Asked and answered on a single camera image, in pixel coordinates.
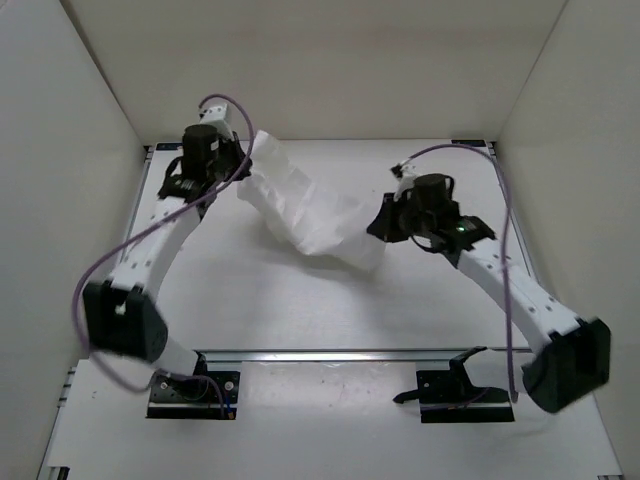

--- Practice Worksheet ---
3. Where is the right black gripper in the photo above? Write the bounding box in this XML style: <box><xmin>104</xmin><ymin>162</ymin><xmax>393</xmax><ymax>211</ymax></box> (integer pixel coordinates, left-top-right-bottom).
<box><xmin>367</xmin><ymin>192</ymin><xmax>434</xmax><ymax>244</ymax></box>

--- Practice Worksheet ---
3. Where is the white pleated skirt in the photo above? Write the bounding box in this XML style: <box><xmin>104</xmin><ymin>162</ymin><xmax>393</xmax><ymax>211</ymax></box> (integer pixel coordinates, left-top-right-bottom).
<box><xmin>237</xmin><ymin>130</ymin><xmax>385</xmax><ymax>271</ymax></box>

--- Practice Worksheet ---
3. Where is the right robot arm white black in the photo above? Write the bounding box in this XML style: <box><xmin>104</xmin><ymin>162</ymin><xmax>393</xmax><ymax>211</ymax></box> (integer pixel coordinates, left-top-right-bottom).
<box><xmin>367</xmin><ymin>174</ymin><xmax>611</xmax><ymax>414</ymax></box>

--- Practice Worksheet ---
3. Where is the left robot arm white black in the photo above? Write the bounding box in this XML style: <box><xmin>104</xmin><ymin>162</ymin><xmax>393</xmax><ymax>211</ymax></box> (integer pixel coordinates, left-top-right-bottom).
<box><xmin>82</xmin><ymin>120</ymin><xmax>251</xmax><ymax>398</ymax></box>

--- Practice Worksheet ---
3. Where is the left blue corner label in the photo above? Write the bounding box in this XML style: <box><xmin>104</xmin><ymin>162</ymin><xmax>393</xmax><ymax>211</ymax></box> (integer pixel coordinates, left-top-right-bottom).
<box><xmin>155</xmin><ymin>142</ymin><xmax>183</xmax><ymax>151</ymax></box>

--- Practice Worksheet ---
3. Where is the blue corner label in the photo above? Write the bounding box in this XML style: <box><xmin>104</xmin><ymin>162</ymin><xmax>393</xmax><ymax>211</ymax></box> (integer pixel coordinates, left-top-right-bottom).
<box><xmin>451</xmin><ymin>139</ymin><xmax>487</xmax><ymax>148</ymax></box>
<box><xmin>155</xmin><ymin>142</ymin><xmax>183</xmax><ymax>151</ymax></box>

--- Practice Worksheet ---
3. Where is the right blue corner label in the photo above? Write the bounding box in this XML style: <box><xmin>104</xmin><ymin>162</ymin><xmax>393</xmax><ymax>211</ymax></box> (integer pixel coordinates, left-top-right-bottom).
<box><xmin>451</xmin><ymin>139</ymin><xmax>487</xmax><ymax>148</ymax></box>

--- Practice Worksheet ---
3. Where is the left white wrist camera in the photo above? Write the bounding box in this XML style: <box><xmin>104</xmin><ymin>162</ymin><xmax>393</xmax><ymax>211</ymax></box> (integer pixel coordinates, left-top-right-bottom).
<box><xmin>199</xmin><ymin>102</ymin><xmax>233</xmax><ymax>139</ymax></box>

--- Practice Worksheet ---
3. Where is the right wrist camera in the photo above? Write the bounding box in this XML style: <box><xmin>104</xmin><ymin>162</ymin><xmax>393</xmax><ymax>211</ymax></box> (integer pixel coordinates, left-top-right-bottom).
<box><xmin>390</xmin><ymin>159</ymin><xmax>417</xmax><ymax>201</ymax></box>

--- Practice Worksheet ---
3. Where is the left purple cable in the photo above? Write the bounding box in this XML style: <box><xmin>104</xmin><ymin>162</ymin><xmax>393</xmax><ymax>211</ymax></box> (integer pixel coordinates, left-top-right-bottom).
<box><xmin>73</xmin><ymin>93</ymin><xmax>254</xmax><ymax>419</ymax></box>

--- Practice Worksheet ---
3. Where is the purple cable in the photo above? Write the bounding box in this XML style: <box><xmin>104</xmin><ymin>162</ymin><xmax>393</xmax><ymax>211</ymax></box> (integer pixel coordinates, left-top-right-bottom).
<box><xmin>73</xmin><ymin>93</ymin><xmax>254</xmax><ymax>419</ymax></box>
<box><xmin>394</xmin><ymin>143</ymin><xmax>519</xmax><ymax>412</ymax></box>

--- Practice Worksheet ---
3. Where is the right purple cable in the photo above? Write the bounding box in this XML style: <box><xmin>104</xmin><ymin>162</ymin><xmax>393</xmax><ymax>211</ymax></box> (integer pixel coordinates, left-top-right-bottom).
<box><xmin>394</xmin><ymin>143</ymin><xmax>519</xmax><ymax>412</ymax></box>

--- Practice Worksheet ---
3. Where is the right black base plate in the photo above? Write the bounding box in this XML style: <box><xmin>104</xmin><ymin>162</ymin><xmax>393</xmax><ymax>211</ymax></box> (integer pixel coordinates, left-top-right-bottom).
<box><xmin>393</xmin><ymin>346</ymin><xmax>515</xmax><ymax>424</ymax></box>

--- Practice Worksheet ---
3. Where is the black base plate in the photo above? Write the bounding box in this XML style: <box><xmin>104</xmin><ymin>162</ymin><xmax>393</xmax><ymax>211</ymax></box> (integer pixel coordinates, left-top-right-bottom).
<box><xmin>146</xmin><ymin>370</ymin><xmax>241</xmax><ymax>421</ymax></box>
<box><xmin>393</xmin><ymin>346</ymin><xmax>515</xmax><ymax>424</ymax></box>

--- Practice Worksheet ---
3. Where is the aluminium front rail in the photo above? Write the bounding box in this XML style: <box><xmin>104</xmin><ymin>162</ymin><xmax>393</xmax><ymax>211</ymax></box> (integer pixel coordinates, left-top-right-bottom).
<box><xmin>201</xmin><ymin>349</ymin><xmax>462</xmax><ymax>363</ymax></box>

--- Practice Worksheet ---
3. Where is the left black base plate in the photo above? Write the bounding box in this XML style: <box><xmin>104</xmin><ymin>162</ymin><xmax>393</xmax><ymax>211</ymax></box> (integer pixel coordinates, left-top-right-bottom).
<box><xmin>146</xmin><ymin>370</ymin><xmax>241</xmax><ymax>421</ymax></box>

